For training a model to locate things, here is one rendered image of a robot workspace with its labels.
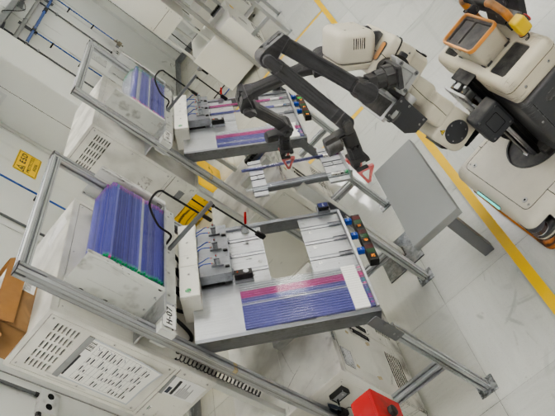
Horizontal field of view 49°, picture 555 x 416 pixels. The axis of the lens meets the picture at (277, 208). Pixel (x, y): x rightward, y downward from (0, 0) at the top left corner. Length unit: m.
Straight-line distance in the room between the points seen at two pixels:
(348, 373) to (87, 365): 1.02
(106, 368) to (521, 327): 1.74
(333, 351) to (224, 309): 0.51
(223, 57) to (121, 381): 5.09
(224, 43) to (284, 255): 3.56
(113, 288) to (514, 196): 1.74
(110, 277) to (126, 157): 1.37
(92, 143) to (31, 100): 2.10
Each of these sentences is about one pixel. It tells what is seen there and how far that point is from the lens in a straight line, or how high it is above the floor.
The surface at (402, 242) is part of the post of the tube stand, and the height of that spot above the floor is 0.01.
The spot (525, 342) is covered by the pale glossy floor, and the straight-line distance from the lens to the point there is 2.85.
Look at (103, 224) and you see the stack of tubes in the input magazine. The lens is 2.41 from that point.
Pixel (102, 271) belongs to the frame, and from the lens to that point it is 2.21.
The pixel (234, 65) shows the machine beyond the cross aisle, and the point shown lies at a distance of 7.07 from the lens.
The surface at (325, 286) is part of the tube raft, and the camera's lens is 2.45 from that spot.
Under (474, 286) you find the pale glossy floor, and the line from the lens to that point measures 3.12.
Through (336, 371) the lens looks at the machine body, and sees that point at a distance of 2.56.
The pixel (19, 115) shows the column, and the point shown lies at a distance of 5.59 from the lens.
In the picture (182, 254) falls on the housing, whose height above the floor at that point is 1.27.
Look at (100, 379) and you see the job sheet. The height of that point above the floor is 1.40.
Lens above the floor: 2.26
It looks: 28 degrees down
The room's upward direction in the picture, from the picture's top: 57 degrees counter-clockwise
